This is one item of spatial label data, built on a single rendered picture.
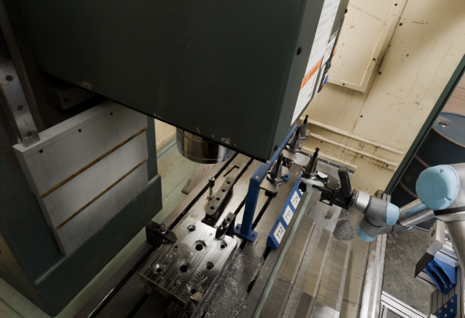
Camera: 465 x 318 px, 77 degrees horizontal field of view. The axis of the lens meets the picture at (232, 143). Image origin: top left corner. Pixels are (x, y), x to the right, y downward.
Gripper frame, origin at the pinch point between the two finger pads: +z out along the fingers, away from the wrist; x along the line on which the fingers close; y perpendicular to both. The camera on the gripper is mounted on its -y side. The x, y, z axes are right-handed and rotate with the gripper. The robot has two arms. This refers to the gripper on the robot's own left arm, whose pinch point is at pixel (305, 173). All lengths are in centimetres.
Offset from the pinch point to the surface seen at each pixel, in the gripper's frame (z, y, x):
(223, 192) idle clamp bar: 31.0, 23.9, -6.0
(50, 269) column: 69, 34, -67
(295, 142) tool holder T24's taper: 9.0, -6.0, 9.2
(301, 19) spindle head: 5, -65, -52
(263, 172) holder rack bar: 13.8, -2.6, -12.4
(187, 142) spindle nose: 25, -32, -48
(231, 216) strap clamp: 20.2, 19.4, -20.1
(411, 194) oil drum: -79, 87, 141
